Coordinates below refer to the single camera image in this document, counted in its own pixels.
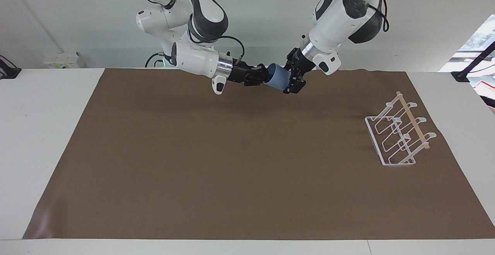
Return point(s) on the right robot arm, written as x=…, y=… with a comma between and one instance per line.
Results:
x=193, y=56

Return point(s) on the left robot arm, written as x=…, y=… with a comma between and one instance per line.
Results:
x=340, y=13

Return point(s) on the blue cup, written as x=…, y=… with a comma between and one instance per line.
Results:
x=278, y=77

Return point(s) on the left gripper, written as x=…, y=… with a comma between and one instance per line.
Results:
x=302, y=64

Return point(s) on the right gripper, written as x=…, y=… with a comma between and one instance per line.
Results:
x=239, y=72

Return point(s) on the black stand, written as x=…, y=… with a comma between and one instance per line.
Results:
x=473, y=63
x=8, y=70

